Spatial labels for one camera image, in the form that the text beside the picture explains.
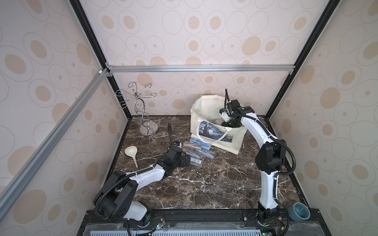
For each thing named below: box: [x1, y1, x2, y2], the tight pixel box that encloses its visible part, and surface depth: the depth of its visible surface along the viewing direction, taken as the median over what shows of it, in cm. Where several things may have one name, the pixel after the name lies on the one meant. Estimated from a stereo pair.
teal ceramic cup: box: [287, 202, 311, 222], surface depth 73 cm
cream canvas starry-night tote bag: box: [189, 94, 248, 155], surface depth 96 cm
